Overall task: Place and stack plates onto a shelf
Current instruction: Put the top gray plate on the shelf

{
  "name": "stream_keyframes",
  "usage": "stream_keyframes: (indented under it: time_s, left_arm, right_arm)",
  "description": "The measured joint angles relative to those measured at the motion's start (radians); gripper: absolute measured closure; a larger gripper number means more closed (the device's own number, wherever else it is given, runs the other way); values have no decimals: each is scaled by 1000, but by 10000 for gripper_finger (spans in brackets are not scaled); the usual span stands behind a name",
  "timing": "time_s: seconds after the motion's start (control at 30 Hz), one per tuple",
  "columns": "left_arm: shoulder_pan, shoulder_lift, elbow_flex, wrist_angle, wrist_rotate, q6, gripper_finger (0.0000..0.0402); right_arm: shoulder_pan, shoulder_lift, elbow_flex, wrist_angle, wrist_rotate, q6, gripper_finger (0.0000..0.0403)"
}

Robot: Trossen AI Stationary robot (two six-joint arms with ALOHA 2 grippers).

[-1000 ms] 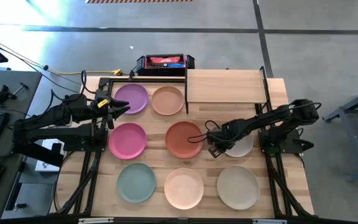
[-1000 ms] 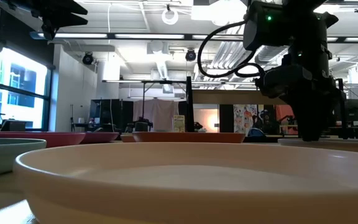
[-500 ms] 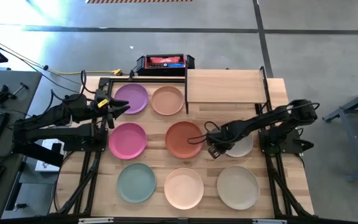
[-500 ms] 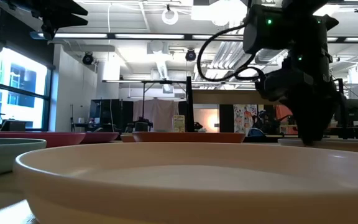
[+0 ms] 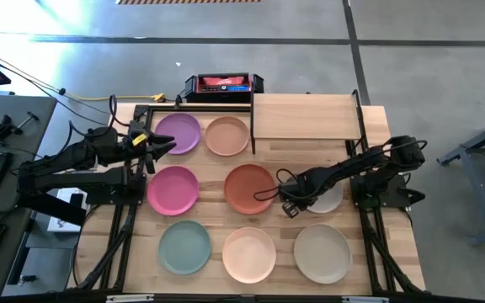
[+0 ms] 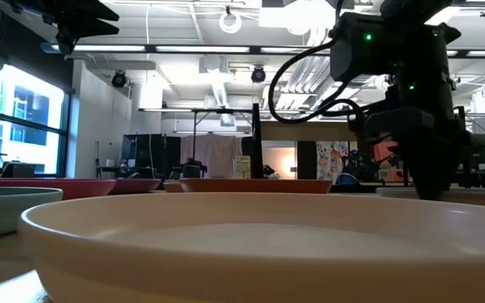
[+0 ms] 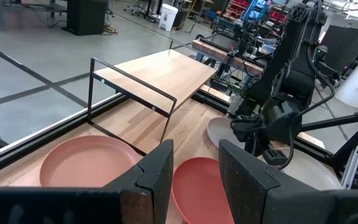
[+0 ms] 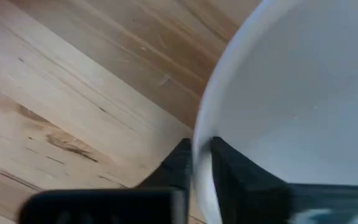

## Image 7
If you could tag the terracotta red plate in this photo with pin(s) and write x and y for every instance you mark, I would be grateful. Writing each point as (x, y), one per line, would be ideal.
(197, 189)

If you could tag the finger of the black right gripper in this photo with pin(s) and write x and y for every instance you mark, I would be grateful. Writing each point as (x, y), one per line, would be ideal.
(244, 120)
(245, 131)

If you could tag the blue equipment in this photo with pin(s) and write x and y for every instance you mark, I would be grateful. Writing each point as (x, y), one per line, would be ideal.
(255, 11)

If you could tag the peach orange plate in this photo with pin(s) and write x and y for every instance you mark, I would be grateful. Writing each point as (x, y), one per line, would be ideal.
(85, 161)

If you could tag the black cabinet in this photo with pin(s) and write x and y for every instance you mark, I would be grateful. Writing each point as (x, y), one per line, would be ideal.
(85, 15)

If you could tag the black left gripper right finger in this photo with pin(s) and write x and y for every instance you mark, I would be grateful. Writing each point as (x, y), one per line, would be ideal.
(250, 193)

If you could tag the black waste bin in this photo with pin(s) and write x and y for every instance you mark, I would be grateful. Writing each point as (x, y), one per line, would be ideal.
(180, 18)

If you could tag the wooden shelf with black frame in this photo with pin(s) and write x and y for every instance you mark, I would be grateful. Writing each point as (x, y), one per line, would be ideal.
(160, 74)

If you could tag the black aluminium table frame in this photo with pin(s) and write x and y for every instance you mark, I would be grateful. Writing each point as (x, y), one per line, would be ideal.
(42, 137)

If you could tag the cream plate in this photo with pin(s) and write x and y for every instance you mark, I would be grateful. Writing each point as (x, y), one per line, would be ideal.
(309, 171)

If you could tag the grey-blue plate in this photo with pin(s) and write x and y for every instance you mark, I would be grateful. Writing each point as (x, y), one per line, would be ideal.
(219, 130)

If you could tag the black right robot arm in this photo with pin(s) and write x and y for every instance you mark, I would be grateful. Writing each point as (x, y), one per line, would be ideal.
(294, 77)

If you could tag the red storage bin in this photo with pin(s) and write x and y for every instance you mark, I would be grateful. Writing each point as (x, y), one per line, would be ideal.
(238, 6)
(278, 16)

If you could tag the wooden workbench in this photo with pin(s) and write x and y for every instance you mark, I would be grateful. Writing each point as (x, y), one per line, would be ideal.
(216, 51)

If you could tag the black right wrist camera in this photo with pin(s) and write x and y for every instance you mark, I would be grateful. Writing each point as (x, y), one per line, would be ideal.
(274, 157)

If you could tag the white waste bin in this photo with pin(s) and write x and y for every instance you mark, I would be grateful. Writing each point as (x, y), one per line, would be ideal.
(168, 17)

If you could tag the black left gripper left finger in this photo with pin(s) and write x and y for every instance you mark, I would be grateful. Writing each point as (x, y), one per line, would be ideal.
(148, 186)

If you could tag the dark panel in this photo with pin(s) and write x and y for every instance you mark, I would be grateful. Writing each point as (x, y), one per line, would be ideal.
(343, 43)

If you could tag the silver bracket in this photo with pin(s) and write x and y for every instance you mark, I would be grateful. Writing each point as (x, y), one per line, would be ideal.
(351, 168)

